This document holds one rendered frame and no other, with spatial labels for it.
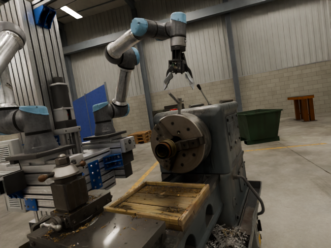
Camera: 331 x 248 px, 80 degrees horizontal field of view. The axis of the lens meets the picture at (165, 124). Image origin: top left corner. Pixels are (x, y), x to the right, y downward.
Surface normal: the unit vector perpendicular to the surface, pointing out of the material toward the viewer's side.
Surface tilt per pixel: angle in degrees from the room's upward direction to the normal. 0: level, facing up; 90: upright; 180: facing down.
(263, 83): 90
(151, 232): 0
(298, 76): 90
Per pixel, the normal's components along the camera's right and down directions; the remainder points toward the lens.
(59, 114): -0.37, 0.12
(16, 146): 0.92, -0.11
